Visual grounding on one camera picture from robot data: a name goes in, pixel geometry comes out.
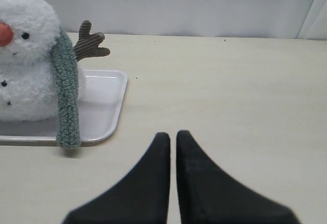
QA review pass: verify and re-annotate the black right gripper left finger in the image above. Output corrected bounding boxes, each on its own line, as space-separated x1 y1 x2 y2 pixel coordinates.
63 132 171 223

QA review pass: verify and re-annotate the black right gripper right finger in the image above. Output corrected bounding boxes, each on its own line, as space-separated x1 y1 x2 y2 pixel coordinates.
176 130 300 223

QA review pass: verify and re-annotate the white plastic tray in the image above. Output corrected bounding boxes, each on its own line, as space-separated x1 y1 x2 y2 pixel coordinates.
1 70 128 146

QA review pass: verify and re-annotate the white plush snowman toy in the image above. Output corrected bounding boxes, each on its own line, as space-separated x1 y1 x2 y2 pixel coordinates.
1 0 110 122

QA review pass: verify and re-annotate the green fuzzy knitted scarf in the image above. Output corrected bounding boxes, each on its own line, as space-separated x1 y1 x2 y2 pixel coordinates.
51 29 81 149

